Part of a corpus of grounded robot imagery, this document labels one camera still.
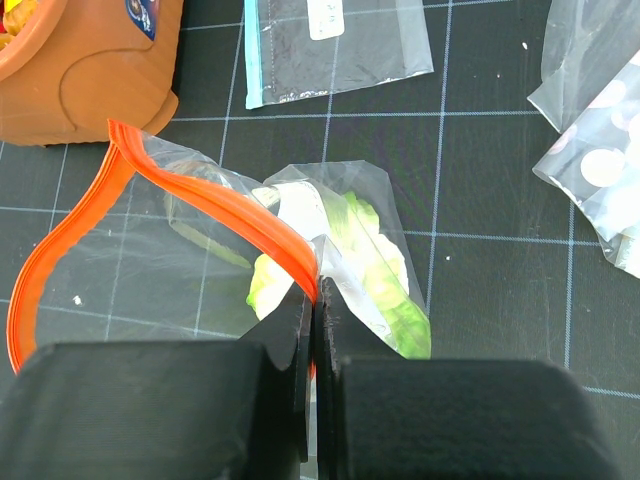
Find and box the orange zipper clear bag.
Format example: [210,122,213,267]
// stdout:
[7,118,432,480]

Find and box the blue zipper clear bag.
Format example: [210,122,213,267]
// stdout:
[244,0,434,110]

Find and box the polka dot zip bag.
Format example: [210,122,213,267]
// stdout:
[533,54,639,277]

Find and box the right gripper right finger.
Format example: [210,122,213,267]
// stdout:
[312,279,621,479]

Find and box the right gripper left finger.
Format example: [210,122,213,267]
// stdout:
[1,288,313,479]

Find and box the clear crumpled plastic bag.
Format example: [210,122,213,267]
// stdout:
[528,0,639,133]

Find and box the toy cauliflower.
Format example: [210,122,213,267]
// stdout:
[251,181,431,359]

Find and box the orange plastic basket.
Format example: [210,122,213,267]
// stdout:
[1,0,184,146]

